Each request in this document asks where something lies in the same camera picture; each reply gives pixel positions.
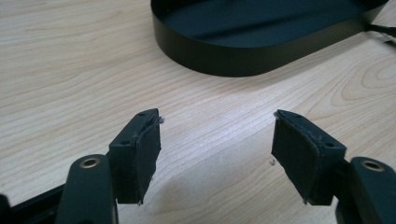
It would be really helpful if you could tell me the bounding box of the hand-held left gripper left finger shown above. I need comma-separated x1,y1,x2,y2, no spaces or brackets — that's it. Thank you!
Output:
108,107,163,205

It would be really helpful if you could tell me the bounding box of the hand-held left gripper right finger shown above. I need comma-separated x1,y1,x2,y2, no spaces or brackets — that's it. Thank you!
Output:
271,109,347,206

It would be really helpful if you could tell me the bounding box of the black key rack with tray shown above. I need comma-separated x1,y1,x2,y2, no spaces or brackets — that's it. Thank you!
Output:
149,0,390,77

